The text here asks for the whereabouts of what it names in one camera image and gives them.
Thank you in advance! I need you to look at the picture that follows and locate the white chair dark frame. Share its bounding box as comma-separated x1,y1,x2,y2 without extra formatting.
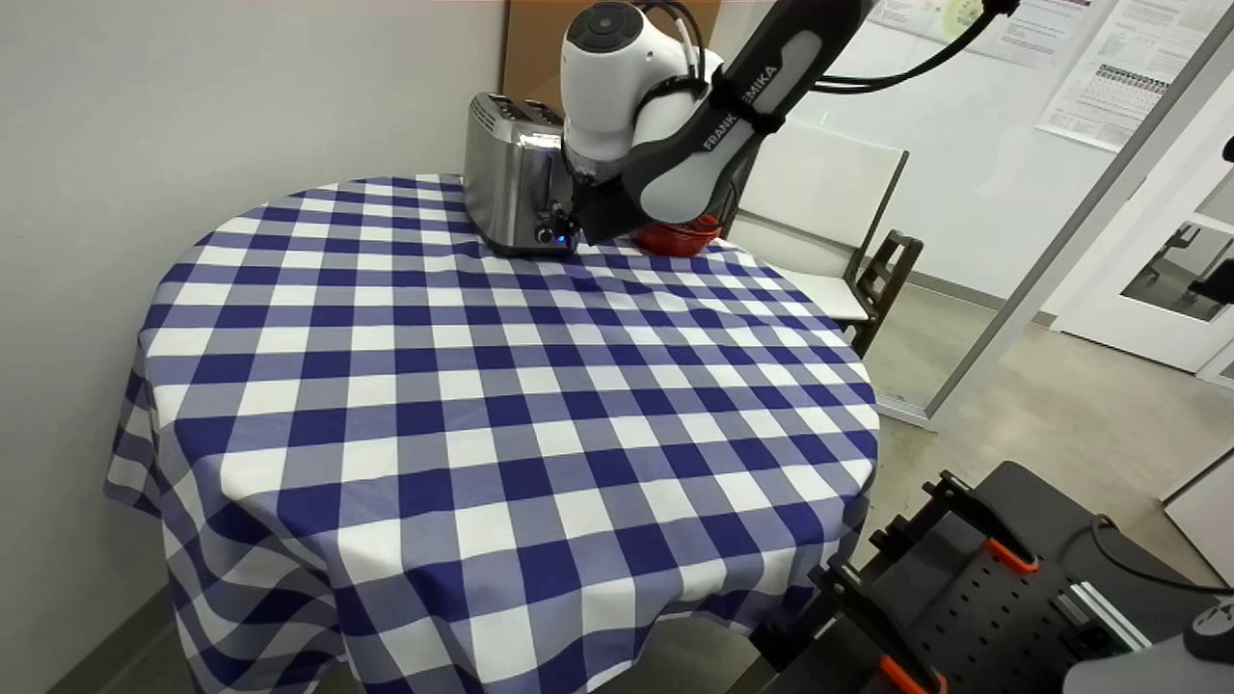
730,118,924,360

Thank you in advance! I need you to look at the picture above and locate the grey metal post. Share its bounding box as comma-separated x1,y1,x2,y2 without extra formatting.
882,6,1234,432

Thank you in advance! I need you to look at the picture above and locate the silver toaster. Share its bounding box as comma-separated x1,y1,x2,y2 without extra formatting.
462,89,584,260

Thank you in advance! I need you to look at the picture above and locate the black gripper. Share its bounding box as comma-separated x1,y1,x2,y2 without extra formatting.
568,163,649,245

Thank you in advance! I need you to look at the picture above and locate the large white wall poster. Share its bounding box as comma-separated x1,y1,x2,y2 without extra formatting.
1035,0,1234,153

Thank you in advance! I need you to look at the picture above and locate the blue white checkered tablecloth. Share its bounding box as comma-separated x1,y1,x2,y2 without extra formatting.
104,168,886,694

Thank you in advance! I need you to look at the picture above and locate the small wall poster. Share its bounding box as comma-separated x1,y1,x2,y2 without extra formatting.
869,0,1128,72

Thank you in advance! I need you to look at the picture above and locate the orange black clamp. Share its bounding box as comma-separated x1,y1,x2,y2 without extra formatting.
813,560,955,694
918,468,1044,578

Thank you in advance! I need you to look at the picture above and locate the red bowl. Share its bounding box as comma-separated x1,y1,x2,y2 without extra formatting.
631,213,730,261

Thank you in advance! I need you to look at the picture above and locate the black workbench cable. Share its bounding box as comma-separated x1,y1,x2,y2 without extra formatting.
1088,515,1234,601

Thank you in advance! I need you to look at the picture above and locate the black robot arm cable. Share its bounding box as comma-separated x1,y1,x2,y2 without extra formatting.
805,0,1021,96

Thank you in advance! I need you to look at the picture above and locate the white door with window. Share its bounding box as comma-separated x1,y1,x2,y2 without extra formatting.
1054,130,1234,379

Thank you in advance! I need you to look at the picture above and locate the black equipment with orange parts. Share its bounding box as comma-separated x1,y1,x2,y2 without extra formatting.
751,458,1234,694

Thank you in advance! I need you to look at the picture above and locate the white box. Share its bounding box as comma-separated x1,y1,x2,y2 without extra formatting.
1161,445,1234,591

